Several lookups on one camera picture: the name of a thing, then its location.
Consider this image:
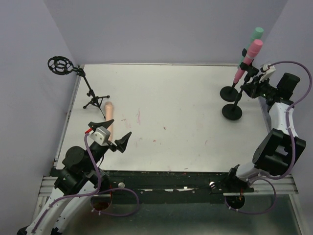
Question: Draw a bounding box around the black robot base mounting bar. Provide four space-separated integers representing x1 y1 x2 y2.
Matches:
100 170 254 205

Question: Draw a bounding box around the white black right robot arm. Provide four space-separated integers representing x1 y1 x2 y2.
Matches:
224 73 306 188

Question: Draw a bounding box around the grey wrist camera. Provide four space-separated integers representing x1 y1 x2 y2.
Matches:
259 64 276 82
89 127 111 146

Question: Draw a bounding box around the mint green toy microphone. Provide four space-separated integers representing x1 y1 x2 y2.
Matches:
237 27 264 68

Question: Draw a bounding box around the black round-base clamp stand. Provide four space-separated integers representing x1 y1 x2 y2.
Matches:
222 62 259 120

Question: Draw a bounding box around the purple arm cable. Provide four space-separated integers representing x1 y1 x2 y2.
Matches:
224 60 313 215
31 131 140 232

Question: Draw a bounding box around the beige toy microphone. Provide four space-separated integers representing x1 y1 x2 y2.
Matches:
104 101 113 141

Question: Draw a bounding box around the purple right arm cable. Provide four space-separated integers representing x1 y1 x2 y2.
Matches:
224 60 313 215

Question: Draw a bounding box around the aluminium extrusion rail frame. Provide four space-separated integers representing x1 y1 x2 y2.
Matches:
26 64 304 235

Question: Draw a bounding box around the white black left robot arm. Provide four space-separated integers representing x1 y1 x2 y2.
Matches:
17 120 131 235

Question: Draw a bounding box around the black round-base clip mic stand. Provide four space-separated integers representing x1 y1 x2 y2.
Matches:
220 48 247 102

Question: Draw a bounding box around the pink toy microphone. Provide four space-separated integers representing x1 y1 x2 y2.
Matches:
233 39 263 84

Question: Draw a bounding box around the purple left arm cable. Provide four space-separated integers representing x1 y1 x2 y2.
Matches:
31 131 140 232

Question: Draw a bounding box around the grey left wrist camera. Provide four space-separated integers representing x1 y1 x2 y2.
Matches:
89 127 111 146

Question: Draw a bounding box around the black tripod shock-mount stand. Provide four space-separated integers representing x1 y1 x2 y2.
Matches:
46 56 111 110

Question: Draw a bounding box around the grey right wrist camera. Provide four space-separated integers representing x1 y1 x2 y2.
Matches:
259 64 276 82

